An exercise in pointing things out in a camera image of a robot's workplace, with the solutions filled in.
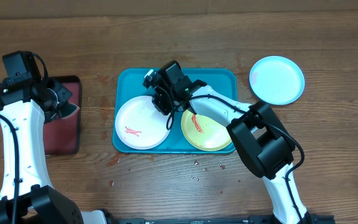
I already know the green and orange sponge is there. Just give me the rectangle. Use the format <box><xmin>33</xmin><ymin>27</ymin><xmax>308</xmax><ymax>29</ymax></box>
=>
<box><xmin>59</xmin><ymin>103</ymin><xmax>79</xmax><ymax>119</ymax></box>

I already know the white plate with red streaks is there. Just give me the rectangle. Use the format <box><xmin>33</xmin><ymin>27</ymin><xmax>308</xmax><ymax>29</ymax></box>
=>
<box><xmin>114</xmin><ymin>96</ymin><xmax>170</xmax><ymax>150</ymax></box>

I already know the light blue plate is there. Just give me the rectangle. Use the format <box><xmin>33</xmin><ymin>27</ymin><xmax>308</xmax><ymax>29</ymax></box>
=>
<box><xmin>249</xmin><ymin>55</ymin><xmax>305</xmax><ymax>105</ymax></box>

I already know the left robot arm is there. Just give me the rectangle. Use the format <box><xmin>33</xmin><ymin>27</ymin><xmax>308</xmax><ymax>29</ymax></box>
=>
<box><xmin>0</xmin><ymin>50</ymin><xmax>83</xmax><ymax>223</ymax></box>

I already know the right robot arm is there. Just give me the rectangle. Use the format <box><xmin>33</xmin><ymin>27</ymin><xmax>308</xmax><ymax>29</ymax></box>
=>
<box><xmin>143</xmin><ymin>60</ymin><xmax>309</xmax><ymax>223</ymax></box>

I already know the teal plastic serving tray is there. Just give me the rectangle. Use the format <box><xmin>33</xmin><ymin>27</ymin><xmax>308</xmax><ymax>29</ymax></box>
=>
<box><xmin>112</xmin><ymin>68</ymin><xmax>237</xmax><ymax>154</ymax></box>

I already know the black tray with red liquid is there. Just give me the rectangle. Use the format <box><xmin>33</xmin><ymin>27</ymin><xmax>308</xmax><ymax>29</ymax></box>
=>
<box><xmin>44</xmin><ymin>75</ymin><xmax>82</xmax><ymax>155</ymax></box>

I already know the yellow plate with green rim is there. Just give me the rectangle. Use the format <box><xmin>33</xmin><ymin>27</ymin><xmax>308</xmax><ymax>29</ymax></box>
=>
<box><xmin>181</xmin><ymin>110</ymin><xmax>232</xmax><ymax>152</ymax></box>

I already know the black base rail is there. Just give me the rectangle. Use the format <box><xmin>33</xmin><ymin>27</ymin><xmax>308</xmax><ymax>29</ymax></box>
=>
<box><xmin>107</xmin><ymin>214</ymin><xmax>336</xmax><ymax>224</ymax></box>

